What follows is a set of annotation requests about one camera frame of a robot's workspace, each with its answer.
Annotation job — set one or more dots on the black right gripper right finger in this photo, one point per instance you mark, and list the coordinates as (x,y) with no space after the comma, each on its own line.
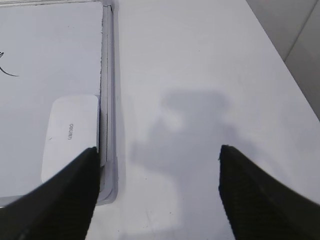
(259,207)

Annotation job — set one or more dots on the white whiteboard eraser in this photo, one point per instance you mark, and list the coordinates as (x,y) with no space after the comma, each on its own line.
(73,126)

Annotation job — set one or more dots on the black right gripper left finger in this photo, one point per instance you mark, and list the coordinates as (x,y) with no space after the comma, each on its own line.
(61,208)

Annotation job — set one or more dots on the aluminium framed whiteboard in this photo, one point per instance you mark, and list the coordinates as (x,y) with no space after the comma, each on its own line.
(51,49)

